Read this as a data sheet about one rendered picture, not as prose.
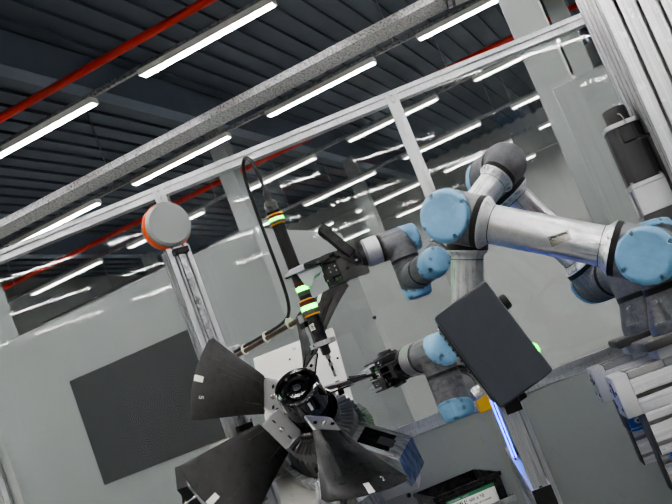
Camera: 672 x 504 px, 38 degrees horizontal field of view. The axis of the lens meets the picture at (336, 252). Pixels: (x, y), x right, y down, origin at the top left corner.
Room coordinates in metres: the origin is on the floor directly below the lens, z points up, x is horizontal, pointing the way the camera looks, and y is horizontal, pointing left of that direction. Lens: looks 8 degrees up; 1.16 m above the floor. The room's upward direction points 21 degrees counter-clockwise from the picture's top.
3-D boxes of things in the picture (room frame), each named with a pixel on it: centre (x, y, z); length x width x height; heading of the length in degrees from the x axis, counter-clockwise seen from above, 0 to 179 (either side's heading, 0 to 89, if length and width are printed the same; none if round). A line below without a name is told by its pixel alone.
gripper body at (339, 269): (2.54, -0.01, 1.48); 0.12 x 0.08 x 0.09; 96
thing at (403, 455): (2.55, 0.06, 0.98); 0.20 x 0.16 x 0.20; 176
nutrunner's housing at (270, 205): (2.52, 0.12, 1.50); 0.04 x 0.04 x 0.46
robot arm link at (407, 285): (2.54, -0.17, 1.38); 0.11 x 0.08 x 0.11; 20
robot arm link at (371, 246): (2.55, -0.09, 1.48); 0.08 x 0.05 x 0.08; 6
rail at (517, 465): (2.40, -0.24, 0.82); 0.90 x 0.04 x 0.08; 176
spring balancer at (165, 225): (3.14, 0.49, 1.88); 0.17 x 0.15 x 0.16; 86
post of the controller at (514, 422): (1.97, -0.21, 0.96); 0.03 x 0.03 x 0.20; 86
